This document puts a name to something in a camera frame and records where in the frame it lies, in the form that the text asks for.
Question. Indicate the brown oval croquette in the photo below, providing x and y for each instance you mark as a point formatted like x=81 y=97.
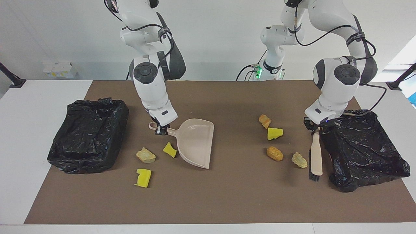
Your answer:
x=275 y=153

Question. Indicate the pale lumpy bread piece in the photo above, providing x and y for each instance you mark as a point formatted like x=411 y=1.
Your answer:
x=299 y=160

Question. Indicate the beige hand brush black bristles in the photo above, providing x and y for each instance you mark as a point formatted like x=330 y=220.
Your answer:
x=316 y=156

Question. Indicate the pale toast piece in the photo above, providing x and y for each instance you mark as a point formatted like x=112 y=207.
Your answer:
x=145 y=155

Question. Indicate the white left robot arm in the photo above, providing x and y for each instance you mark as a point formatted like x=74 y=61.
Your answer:
x=338 y=78

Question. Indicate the black clamp stand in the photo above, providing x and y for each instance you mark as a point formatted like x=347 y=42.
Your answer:
x=11 y=78
x=400 y=79

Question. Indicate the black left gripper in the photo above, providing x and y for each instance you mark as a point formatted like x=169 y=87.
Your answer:
x=325 y=124

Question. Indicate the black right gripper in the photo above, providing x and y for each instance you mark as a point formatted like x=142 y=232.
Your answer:
x=164 y=125

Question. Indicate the small yellow sponge wedge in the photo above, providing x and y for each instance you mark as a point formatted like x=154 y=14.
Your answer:
x=169 y=149

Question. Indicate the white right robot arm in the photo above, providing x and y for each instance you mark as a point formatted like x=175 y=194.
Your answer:
x=151 y=81

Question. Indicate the striped orange croissant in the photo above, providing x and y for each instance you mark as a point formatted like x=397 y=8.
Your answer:
x=265 y=121

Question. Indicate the yellow green-backed sponge block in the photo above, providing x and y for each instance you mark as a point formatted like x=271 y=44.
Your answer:
x=274 y=133

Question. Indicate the beige plastic dustpan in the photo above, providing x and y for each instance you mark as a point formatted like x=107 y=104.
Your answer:
x=196 y=143

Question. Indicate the notched yellow sponge piece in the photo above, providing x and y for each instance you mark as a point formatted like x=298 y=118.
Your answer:
x=143 y=178

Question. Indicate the black bag lined bin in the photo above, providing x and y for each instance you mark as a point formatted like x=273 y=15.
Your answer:
x=87 y=136
x=364 y=152

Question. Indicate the brown table mat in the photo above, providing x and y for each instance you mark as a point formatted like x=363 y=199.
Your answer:
x=227 y=201

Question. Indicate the white boxes with yellow labels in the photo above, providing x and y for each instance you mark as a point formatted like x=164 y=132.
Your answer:
x=59 y=70

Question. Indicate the blue object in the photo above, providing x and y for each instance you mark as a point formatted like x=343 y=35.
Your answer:
x=413 y=99

